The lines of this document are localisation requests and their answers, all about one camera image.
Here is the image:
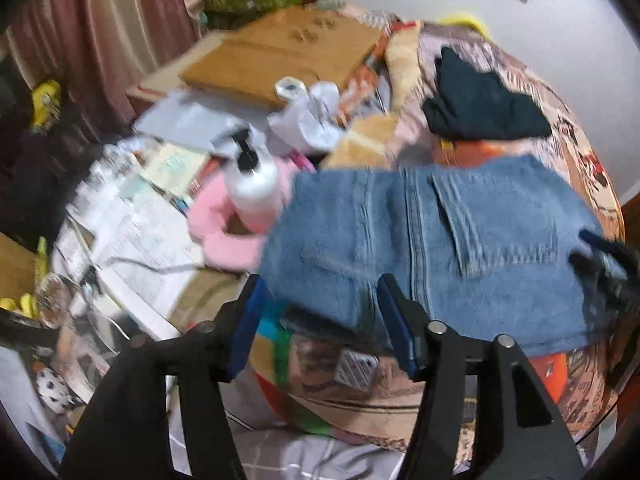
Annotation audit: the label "pink curtain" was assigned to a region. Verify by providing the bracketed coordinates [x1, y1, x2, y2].
[0, 0, 208, 133]

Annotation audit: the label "pink fluffy cloth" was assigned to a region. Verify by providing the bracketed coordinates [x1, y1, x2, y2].
[187, 159, 296, 272]

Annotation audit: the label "yellow plush toy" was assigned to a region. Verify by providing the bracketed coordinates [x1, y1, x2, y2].
[29, 80, 64, 134]

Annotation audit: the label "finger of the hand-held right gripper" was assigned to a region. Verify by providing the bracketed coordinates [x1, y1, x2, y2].
[579, 229, 635, 281]
[569, 251, 623, 313]

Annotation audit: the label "grey checked bedsheet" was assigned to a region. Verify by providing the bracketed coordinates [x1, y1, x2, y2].
[167, 400, 418, 480]

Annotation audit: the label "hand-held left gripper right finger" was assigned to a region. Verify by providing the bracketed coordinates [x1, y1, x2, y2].
[376, 273, 587, 480]

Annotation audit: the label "newspaper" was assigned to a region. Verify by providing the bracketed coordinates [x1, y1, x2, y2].
[54, 180, 207, 342]

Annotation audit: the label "brown wooden board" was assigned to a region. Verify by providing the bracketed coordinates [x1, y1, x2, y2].
[179, 6, 385, 109]

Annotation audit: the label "yellow pillow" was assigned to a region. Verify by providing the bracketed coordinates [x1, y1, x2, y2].
[439, 10, 495, 38]

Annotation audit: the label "black garment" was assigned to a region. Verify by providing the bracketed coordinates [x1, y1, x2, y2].
[422, 47, 554, 142]

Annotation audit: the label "grey paper sheet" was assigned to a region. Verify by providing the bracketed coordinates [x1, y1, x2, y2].
[134, 89, 246, 155]

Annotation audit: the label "printed blanket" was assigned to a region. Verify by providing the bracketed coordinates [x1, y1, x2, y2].
[250, 2, 626, 453]

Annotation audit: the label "beige fluffy towel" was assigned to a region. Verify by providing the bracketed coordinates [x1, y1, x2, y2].
[322, 25, 422, 170]

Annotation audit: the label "clear glass bowl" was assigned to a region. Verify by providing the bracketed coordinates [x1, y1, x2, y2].
[34, 272, 74, 330]

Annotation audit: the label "crumpled white cloth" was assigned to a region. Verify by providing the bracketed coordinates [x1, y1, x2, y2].
[267, 81, 346, 153]

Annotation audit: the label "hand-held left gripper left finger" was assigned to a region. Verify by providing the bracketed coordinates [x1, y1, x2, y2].
[57, 276, 269, 480]

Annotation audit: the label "black cable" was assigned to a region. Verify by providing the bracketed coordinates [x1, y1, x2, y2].
[89, 255, 203, 278]

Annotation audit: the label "red snack packet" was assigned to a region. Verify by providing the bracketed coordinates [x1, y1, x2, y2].
[336, 55, 383, 128]

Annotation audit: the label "white pump bottle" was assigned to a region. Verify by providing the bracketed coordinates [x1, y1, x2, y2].
[225, 129, 281, 217]

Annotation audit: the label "white tape roll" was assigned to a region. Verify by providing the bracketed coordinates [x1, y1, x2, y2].
[274, 77, 307, 103]

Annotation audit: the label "black and white ball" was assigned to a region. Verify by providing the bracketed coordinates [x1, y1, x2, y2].
[34, 367, 83, 415]

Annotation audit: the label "pale green booklet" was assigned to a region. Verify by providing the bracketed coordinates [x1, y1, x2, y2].
[141, 144, 212, 197]

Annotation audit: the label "blue denim pants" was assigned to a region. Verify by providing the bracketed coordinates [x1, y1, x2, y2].
[260, 154, 620, 359]

